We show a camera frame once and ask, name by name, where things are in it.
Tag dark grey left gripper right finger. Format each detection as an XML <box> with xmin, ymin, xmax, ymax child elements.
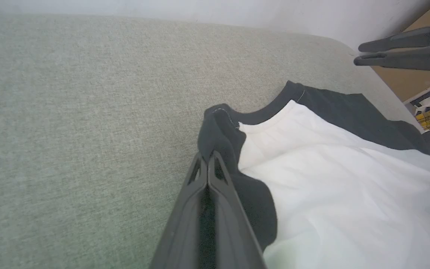
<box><xmin>208</xmin><ymin>151</ymin><xmax>268</xmax><ymax>269</ymax></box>

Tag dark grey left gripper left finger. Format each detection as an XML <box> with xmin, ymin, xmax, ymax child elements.
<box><xmin>150</xmin><ymin>152</ymin><xmax>209</xmax><ymax>269</ymax></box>

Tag white and black t-shirt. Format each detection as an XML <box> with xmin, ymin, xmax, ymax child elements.
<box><xmin>197</xmin><ymin>80</ymin><xmax>430</xmax><ymax>269</ymax></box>

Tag black cloth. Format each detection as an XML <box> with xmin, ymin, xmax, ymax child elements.
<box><xmin>0</xmin><ymin>14</ymin><xmax>424</xmax><ymax>269</ymax></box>

